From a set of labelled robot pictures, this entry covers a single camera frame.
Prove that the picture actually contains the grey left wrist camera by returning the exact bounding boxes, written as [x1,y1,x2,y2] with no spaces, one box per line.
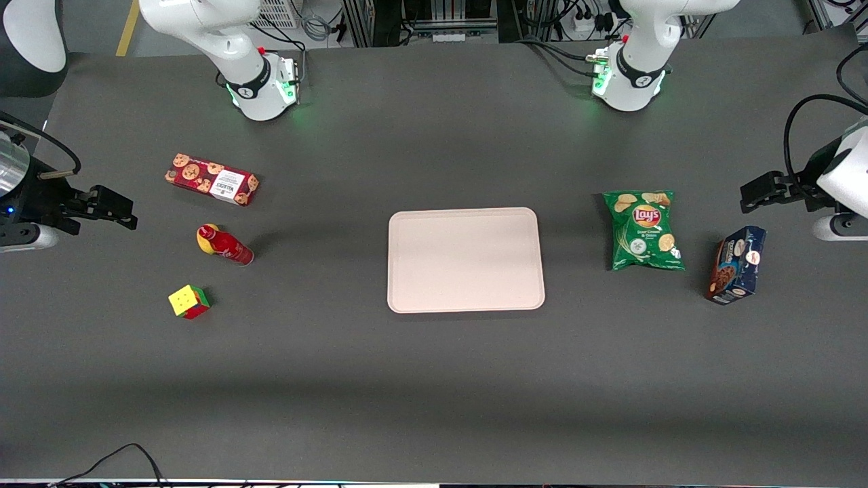
[812,213,868,242]

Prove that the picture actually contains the white power strip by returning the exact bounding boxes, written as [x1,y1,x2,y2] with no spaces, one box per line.
[572,12,616,36]

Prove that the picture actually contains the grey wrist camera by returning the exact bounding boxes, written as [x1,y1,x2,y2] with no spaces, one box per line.
[812,213,868,242]
[0,222,60,253]

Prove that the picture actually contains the beige plastic tray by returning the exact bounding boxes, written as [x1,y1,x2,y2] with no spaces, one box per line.
[387,207,546,314]

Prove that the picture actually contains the white vent grille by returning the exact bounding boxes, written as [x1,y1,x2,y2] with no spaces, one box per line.
[250,0,303,30]

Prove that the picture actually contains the blue chocolate cookie box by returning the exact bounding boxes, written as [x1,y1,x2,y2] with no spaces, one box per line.
[704,226,768,305]

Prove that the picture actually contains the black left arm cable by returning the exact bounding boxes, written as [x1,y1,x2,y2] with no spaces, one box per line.
[783,94,868,192]

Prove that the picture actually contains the red coke bottle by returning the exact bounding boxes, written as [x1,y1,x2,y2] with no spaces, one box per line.
[201,227,255,266]

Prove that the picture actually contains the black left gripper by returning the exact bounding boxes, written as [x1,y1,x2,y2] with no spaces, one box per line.
[739,141,842,215]

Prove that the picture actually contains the green Lays chips bag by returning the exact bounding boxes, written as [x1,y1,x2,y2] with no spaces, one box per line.
[603,190,686,272]

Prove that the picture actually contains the black left base cables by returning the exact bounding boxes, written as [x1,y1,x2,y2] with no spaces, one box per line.
[517,35,611,79]

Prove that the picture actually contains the red cookie box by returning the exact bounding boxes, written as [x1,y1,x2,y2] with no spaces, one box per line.
[164,153,260,207]

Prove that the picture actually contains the black equipment rack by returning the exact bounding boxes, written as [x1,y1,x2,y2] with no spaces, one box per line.
[341,0,526,48]

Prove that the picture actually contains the grey coiled cable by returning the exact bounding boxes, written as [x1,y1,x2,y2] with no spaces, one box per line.
[300,12,334,43]

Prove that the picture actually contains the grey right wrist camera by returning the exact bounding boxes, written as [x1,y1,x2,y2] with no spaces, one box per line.
[0,222,60,253]

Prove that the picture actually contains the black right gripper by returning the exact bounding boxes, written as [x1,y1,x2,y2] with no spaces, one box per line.
[0,157,139,235]

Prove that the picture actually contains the black looped cable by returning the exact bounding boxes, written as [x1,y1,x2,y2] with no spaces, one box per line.
[835,42,868,108]

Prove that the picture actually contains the thin black table-edge cable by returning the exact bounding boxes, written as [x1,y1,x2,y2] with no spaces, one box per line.
[47,443,170,488]

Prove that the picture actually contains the colourful puzzle cube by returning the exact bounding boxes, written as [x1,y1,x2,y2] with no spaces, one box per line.
[168,284,212,321]

